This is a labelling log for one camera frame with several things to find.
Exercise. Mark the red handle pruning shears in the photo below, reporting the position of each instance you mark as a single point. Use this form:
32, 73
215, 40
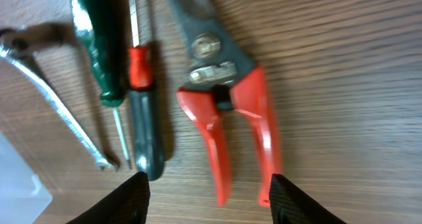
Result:
222, 77

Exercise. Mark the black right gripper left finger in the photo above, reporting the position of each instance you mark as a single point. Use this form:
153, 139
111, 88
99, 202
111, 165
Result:
128, 203

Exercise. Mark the silver open-end wrench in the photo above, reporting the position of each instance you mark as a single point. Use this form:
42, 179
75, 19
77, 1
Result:
19, 47

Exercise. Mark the clear plastic container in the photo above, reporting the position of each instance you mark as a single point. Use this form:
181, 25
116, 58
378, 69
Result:
23, 195

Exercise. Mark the green handle screwdriver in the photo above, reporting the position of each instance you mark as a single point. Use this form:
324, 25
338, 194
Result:
95, 28

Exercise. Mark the black red handle screwdriver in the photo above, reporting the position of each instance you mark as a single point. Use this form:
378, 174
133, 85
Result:
147, 137

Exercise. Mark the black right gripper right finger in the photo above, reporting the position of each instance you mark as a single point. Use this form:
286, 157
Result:
290, 205

